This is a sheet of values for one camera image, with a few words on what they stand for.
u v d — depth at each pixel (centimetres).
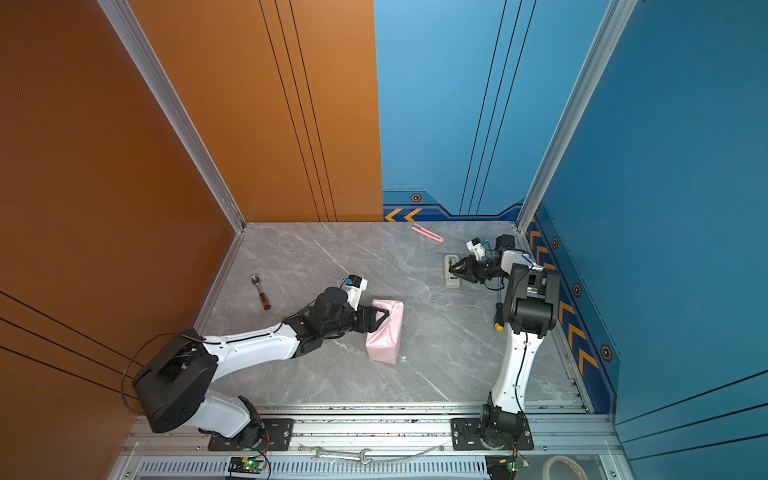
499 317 94
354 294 76
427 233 116
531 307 58
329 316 67
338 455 71
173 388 43
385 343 76
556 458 69
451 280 99
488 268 89
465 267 93
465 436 72
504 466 70
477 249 97
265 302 97
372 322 75
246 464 71
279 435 73
